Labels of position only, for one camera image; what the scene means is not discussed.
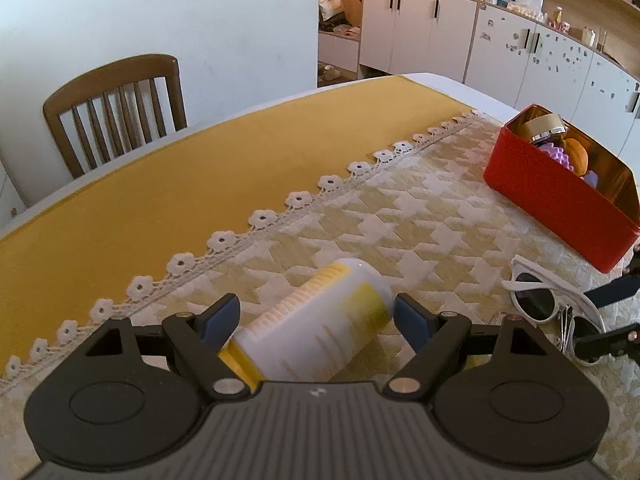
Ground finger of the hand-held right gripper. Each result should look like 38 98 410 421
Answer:
584 275 640 311
575 324 640 362

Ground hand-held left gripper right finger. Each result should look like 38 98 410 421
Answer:
382 293 562 401

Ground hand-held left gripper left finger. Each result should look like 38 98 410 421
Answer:
75 293 251 401

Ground white sunglasses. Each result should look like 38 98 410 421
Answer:
502 255 608 367

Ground white and yellow bottle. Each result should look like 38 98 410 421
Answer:
218 258 395 394

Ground red tin box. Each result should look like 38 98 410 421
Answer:
483 104 640 275

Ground orange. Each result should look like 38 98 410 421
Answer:
560 137 590 177

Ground purple spiky ball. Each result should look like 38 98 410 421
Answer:
541 142 576 174

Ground clear tape roll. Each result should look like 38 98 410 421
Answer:
522 113 568 144

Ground yellow tablecloth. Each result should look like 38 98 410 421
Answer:
0 75 475 367

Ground shelf cabinet with glass doors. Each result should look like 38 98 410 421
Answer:
462 0 640 161

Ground white side cabinet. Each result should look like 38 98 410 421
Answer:
0 159 32 232

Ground wooden chair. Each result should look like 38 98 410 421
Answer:
43 54 188 179

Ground white cupboard unit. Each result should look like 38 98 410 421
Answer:
318 0 488 87

